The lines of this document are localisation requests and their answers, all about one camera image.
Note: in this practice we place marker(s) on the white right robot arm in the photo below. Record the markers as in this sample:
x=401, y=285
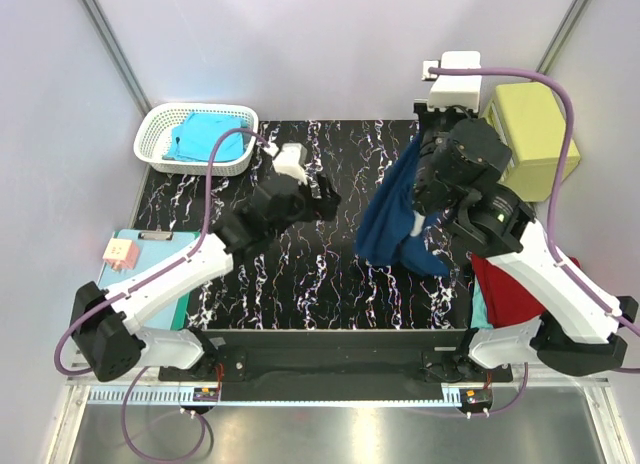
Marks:
x=577, y=335

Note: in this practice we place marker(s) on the dark blue t-shirt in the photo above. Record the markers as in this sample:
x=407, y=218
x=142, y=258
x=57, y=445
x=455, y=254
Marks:
x=390, y=232

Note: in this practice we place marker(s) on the teal folded cloth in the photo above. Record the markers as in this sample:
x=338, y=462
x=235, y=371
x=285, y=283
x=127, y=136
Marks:
x=479, y=315

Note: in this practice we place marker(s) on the white plastic basket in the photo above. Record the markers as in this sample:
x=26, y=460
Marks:
x=153, y=138

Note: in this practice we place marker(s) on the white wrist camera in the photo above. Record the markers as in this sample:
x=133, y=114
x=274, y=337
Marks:
x=289, y=160
x=447, y=91

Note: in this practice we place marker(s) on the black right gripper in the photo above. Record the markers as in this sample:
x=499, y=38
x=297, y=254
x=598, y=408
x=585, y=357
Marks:
x=427, y=115

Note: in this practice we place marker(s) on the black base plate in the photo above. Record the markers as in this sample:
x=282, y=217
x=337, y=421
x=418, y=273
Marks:
x=332, y=365

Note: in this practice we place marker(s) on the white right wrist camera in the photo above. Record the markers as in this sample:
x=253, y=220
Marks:
x=447, y=91

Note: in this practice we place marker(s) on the light blue t-shirt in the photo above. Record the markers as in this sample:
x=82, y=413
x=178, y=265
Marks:
x=195, y=138

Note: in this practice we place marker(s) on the yellow-green drawer box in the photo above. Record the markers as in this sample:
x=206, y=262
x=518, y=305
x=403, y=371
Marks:
x=529, y=121

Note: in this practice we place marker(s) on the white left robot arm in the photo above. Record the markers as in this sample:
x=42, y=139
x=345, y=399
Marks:
x=109, y=326

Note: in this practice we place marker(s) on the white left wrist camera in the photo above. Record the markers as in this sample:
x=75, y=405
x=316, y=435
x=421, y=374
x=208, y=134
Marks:
x=289, y=160

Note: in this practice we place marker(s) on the red folded t-shirt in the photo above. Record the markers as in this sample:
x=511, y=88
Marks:
x=508, y=302

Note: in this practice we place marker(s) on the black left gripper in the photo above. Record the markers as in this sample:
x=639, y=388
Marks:
x=314, y=199

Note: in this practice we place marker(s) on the pink small box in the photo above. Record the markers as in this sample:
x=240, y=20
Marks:
x=121, y=254

